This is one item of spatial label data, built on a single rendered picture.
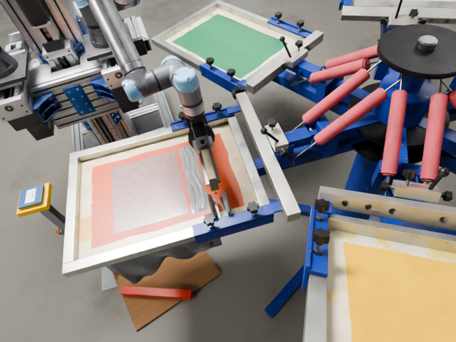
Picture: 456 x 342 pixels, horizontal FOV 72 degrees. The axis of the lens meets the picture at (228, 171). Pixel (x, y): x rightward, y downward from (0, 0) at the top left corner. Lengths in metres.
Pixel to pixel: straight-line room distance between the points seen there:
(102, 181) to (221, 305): 1.08
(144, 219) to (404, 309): 0.92
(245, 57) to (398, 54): 0.90
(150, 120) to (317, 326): 2.36
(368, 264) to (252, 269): 1.32
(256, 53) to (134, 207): 1.13
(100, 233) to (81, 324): 1.10
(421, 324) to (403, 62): 0.84
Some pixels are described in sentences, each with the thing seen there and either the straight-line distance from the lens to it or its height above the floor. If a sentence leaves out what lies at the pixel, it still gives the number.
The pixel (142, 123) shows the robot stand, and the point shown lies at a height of 0.21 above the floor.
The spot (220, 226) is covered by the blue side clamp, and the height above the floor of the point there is 1.01.
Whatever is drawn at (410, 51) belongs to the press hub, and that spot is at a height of 1.32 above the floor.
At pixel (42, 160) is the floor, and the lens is 3.29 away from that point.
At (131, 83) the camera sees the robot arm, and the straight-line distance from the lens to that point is 1.08.
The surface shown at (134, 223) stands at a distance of 1.31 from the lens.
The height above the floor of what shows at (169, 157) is 0.96.
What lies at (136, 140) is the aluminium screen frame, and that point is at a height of 0.99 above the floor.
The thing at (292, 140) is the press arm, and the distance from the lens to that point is 1.32.
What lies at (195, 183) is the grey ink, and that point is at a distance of 1.32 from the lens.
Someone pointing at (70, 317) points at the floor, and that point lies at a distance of 2.41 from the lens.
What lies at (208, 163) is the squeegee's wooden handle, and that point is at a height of 1.14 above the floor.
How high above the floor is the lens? 2.03
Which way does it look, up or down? 53 degrees down
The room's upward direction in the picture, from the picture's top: 11 degrees counter-clockwise
